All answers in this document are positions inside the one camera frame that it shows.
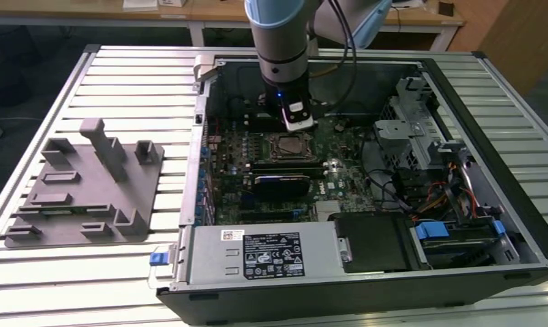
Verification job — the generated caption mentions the silver CPU chip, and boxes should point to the silver CPU chip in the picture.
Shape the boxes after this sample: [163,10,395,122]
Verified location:
[275,135,306,157]

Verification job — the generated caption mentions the metal socket cover frame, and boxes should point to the metal socket cover frame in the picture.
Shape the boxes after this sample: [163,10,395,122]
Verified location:
[267,132,315,161]

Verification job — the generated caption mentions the CPU socket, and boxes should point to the CPU socket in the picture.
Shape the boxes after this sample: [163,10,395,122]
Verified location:
[265,131,315,161]

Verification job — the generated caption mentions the grey case latch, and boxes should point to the grey case latch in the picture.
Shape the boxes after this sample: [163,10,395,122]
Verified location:
[192,54,218,92]

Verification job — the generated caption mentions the black RAM slot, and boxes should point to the black RAM slot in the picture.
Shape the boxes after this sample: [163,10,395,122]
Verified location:
[253,172,326,179]
[250,161,323,168]
[251,166,323,172]
[251,169,325,175]

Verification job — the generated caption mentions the green motherboard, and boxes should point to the green motherboard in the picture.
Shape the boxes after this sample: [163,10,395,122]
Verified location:
[204,115,378,226]

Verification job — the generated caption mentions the black graphics card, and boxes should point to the black graphics card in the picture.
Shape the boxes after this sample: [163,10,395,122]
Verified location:
[250,173,313,202]

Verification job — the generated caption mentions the perforated metal drive cage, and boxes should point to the perforated metal drive cage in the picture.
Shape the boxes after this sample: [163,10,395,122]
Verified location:
[373,76,441,171]

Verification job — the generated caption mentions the black expansion slot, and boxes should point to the black expansion slot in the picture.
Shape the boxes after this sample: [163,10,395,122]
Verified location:
[238,209,293,222]

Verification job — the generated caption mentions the silver finned heatsink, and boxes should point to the silver finned heatsink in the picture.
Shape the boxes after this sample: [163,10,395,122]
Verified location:
[315,200,343,223]

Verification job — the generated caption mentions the wooden desk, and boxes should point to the wooden desk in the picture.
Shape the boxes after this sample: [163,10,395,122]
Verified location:
[0,0,466,52]

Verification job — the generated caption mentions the white cardboard box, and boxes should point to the white cardboard box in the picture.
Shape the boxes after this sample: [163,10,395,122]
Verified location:
[122,0,159,10]

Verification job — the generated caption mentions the black power supply label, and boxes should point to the black power supply label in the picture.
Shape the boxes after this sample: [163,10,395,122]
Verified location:
[240,232,302,281]

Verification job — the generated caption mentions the silver metal latch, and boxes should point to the silver metal latch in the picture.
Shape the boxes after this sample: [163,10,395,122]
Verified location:
[338,237,353,264]

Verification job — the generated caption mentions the grey power supply unit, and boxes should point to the grey power supply unit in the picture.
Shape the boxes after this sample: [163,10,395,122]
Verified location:
[170,223,347,286]

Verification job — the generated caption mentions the black plastic cover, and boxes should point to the black plastic cover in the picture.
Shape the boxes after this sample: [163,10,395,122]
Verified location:
[327,211,415,274]

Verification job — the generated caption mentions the grey plastic parts rack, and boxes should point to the grey plastic parts rack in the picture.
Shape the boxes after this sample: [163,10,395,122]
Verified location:
[3,118,167,250]

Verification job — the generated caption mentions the wooden cabinet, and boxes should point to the wooden cabinet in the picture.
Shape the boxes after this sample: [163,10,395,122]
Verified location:
[449,0,548,95]

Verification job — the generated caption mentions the green RAM stick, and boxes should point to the green RAM stick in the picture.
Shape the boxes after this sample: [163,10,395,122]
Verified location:
[39,206,87,217]

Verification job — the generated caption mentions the black hard disk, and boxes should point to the black hard disk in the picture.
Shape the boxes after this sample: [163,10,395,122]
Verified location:
[421,228,502,268]

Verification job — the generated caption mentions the black open PC case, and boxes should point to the black open PC case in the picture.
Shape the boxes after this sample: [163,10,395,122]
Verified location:
[155,50,548,326]

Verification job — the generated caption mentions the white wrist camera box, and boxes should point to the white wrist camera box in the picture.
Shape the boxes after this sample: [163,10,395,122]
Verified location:
[281,97,319,134]

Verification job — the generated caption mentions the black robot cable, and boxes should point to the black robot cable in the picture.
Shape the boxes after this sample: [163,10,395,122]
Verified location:
[321,0,359,115]

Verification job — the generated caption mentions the grey plastic bracket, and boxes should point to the grey plastic bracket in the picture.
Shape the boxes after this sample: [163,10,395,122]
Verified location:
[429,139,469,161]

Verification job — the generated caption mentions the yellow wire bundle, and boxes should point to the yellow wire bundle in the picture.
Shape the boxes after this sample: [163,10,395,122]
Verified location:
[417,193,449,214]

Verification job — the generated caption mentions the red wire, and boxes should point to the red wire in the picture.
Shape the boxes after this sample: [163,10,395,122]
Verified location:
[426,182,478,219]

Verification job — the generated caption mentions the metal power supply handle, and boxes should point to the metal power supply handle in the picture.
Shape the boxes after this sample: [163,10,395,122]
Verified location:
[144,243,180,290]

